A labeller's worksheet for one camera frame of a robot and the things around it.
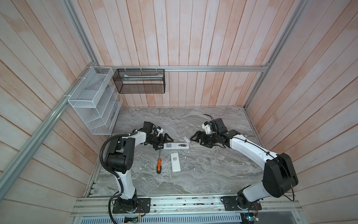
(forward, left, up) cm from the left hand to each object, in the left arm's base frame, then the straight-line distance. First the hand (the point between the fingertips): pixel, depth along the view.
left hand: (169, 145), depth 92 cm
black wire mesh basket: (+44, +23, +21) cm, 54 cm away
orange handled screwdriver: (-14, +6, -3) cm, 16 cm away
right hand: (-1, -16, +8) cm, 18 cm away
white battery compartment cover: (+6, -12, -3) cm, 14 cm away
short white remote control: (-9, -4, -3) cm, 11 cm away
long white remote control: (0, -5, -2) cm, 5 cm away
